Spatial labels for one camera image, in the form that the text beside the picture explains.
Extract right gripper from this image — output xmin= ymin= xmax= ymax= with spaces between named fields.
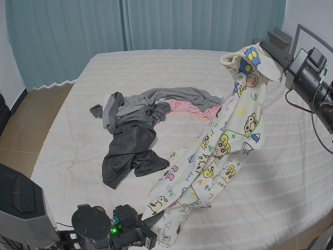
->
xmin=260 ymin=41 xmax=327 ymax=109

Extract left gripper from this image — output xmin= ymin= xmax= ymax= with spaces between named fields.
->
xmin=109 ymin=213 xmax=164 ymax=250

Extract white printed pyjama top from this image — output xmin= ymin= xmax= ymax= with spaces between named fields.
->
xmin=142 ymin=42 xmax=285 ymax=245

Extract pile of clothes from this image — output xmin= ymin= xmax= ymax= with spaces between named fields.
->
xmin=89 ymin=87 xmax=227 ymax=189

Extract bed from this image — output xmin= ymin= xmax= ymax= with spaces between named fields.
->
xmin=31 ymin=24 xmax=333 ymax=250

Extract grey bedside table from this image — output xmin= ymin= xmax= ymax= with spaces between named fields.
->
xmin=267 ymin=27 xmax=293 ymax=54

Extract blue-green curtain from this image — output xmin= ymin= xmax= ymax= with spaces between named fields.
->
xmin=122 ymin=0 xmax=287 ymax=53
xmin=5 ymin=0 xmax=128 ymax=91

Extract black chest of drawers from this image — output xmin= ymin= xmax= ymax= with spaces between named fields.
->
xmin=0 ymin=94 xmax=12 ymax=137

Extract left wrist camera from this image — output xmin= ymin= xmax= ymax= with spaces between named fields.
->
xmin=113 ymin=205 xmax=137 ymax=231

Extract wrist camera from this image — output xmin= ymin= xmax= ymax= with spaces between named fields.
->
xmin=113 ymin=205 xmax=137 ymax=231
xmin=308 ymin=47 xmax=328 ymax=68

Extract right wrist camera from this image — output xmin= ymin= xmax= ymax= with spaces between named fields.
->
xmin=308 ymin=47 xmax=328 ymax=68

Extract black cable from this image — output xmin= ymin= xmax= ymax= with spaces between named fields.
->
xmin=285 ymin=90 xmax=314 ymax=112

